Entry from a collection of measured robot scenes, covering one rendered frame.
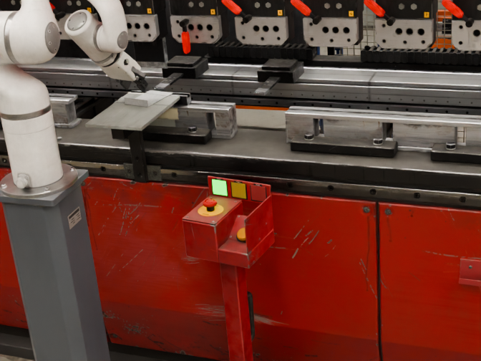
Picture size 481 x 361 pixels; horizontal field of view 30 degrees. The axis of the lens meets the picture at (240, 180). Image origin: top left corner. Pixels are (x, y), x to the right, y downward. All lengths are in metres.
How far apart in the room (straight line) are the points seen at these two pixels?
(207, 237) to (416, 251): 0.59
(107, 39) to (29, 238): 0.57
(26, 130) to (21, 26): 0.24
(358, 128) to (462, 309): 0.59
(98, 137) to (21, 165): 0.69
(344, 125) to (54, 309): 0.95
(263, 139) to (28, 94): 0.83
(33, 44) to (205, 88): 1.03
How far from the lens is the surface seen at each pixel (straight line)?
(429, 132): 2.53
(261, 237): 2.46
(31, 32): 2.06
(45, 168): 2.19
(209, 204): 2.46
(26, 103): 2.13
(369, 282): 2.64
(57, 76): 3.24
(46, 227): 2.20
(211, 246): 2.45
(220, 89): 2.96
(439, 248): 2.53
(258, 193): 2.49
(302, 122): 2.60
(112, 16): 2.40
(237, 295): 2.56
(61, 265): 2.26
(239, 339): 2.65
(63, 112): 2.95
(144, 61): 2.76
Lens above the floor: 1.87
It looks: 24 degrees down
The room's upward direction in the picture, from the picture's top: 5 degrees counter-clockwise
